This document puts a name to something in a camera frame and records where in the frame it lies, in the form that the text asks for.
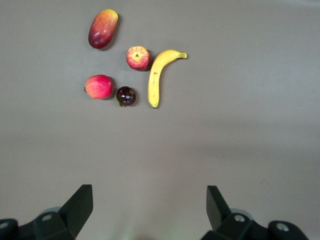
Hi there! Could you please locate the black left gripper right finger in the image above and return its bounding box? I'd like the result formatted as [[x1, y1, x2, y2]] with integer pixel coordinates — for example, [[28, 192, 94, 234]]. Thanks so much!
[[201, 185, 261, 240]]

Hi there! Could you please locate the round pink red fruit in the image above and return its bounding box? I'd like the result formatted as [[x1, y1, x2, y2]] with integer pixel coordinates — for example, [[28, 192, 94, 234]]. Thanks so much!
[[83, 74, 114, 100]]

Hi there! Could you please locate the red yellow mango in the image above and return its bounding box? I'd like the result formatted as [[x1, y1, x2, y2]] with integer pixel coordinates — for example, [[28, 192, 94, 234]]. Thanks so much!
[[87, 8, 119, 50]]

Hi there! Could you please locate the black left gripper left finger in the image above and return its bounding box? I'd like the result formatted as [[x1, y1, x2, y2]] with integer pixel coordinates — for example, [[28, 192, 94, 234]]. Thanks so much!
[[33, 184, 94, 240]]

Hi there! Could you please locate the red yellow striped apple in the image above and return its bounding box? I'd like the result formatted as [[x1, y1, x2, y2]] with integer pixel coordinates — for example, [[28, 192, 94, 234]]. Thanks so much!
[[126, 45, 152, 71]]

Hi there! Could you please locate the yellow banana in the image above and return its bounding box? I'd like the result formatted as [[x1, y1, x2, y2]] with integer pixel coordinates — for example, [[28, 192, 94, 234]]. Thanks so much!
[[147, 49, 188, 109]]

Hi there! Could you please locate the dark purple plum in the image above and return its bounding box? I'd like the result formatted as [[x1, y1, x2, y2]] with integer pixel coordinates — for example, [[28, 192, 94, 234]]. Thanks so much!
[[114, 86, 137, 108]]

